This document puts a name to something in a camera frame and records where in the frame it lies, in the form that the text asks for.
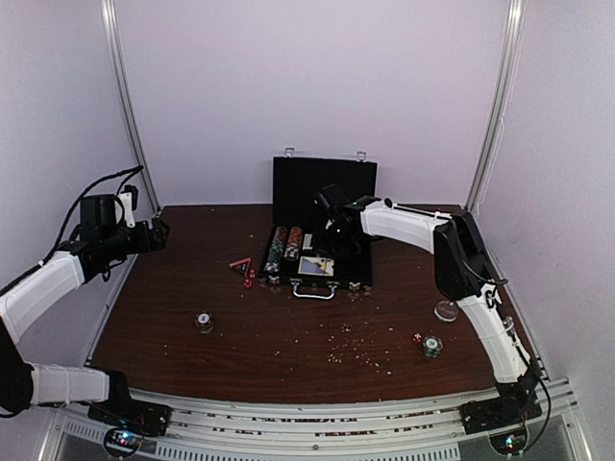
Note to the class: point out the blue yellow card deck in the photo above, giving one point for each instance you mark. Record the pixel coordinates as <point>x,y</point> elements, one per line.
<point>316,266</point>

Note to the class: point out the right aluminium frame post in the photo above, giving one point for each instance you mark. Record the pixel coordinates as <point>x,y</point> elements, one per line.
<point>503,89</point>

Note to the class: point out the triangular all-in button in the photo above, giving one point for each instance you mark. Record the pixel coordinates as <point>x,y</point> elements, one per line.
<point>242,266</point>

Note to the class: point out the clear round dealer button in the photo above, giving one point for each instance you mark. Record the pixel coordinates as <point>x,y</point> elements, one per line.
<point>446,311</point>

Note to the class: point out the right row of poker chips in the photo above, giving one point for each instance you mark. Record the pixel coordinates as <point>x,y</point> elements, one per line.
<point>293,244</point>

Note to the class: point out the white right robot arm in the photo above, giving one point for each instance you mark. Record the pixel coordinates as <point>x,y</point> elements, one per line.
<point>463,271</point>

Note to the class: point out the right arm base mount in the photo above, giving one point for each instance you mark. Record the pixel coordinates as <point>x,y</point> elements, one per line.
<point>507,416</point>

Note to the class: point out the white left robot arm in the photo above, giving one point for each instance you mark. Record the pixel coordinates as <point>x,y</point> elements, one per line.
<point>71,265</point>

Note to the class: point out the left aluminium frame post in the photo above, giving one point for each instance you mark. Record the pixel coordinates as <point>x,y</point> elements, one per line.
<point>110,24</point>

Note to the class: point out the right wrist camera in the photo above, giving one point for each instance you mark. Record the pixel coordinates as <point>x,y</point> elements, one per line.
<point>330,199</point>

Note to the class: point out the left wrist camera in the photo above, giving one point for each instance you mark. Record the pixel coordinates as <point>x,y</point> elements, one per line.
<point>102,215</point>

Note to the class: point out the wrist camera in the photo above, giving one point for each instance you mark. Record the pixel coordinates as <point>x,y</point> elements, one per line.
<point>330,199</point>
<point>102,215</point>

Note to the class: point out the aluminium frame post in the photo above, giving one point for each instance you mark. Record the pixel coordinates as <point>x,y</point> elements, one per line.
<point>503,89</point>
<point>110,24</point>

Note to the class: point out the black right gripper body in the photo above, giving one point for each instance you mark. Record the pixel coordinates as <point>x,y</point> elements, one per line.
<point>334,241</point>

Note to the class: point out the white card deck box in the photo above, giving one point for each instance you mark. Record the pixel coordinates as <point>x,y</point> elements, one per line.
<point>308,242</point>

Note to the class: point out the green right poker chip stack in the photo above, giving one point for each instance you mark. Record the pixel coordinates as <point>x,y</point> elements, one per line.
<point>432,346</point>

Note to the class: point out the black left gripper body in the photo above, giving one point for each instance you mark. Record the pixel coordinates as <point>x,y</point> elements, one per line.
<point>137,245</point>

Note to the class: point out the left row of poker chips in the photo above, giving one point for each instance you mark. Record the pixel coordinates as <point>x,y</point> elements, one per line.
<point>276,250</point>

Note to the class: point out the black poker set case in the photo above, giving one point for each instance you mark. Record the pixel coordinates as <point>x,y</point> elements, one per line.
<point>316,238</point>

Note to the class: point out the row of poker chips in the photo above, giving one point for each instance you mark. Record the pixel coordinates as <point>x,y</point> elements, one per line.
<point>293,244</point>
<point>276,250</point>

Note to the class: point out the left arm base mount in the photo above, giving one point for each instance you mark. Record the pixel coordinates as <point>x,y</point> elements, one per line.
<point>130,420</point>

